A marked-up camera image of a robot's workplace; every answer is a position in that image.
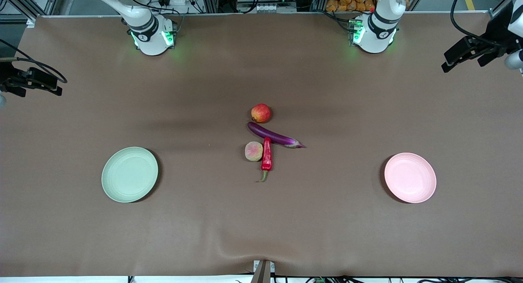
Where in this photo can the white connector box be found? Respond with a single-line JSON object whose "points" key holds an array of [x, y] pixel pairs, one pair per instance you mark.
{"points": [[269, 7]]}

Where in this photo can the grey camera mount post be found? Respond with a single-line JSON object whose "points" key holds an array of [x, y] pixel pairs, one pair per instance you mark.
{"points": [[262, 272]]}

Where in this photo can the aluminium frame post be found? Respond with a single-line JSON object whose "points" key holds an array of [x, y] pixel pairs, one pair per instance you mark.
{"points": [[500, 7]]}

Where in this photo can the light green plate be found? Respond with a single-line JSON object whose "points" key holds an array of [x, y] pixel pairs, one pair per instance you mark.
{"points": [[130, 174]]}

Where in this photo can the pink plate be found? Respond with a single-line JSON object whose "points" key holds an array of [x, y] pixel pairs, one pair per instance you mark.
{"points": [[410, 177]]}

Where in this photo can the purple eggplant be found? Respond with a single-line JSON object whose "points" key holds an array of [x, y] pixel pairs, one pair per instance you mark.
{"points": [[271, 135]]}

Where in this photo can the red apple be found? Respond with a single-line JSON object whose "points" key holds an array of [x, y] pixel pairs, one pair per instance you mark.
{"points": [[261, 113]]}

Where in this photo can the aluminium frame rails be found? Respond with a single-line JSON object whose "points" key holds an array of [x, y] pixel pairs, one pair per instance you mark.
{"points": [[24, 3]]}

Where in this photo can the orange bagged items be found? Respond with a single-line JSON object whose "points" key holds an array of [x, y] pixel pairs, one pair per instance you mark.
{"points": [[347, 1]]}

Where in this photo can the pink green peach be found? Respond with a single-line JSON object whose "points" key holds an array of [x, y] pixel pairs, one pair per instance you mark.
{"points": [[253, 151]]}

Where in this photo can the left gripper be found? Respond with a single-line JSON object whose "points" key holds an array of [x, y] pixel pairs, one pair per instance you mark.
{"points": [[495, 33]]}

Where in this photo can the brown table mat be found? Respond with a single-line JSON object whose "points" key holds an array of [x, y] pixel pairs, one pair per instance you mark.
{"points": [[261, 226]]}

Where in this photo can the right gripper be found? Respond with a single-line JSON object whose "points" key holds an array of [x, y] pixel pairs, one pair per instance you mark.
{"points": [[9, 76]]}

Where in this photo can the red chili pepper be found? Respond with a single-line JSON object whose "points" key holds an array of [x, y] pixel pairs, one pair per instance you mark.
{"points": [[267, 156]]}

